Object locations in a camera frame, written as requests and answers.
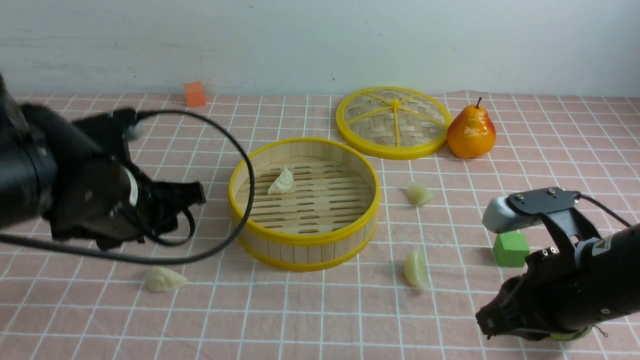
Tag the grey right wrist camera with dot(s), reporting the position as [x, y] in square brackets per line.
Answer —
[553, 207]

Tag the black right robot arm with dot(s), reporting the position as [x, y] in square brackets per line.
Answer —
[564, 294]

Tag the orange foam cube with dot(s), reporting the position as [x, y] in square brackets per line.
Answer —
[195, 94]

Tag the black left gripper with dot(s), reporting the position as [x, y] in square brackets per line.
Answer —
[99, 194]

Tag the pale dumpling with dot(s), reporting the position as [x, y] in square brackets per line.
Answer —
[283, 184]
[162, 280]

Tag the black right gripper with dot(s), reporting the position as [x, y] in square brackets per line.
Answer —
[516, 310]

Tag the bamboo steamer tray yellow rims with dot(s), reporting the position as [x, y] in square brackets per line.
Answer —
[330, 216]

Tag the green foam cube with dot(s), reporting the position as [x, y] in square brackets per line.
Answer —
[510, 249]

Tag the green toy watermelon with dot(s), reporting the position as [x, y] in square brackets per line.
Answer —
[574, 336]

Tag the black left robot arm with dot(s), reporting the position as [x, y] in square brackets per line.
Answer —
[28, 168]

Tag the orange yellow toy pear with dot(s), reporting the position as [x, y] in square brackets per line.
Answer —
[472, 133]

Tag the greenish dumpling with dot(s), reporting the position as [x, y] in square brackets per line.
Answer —
[418, 195]
[415, 271]

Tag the woven bamboo steamer lid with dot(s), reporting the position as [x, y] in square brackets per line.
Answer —
[393, 123]

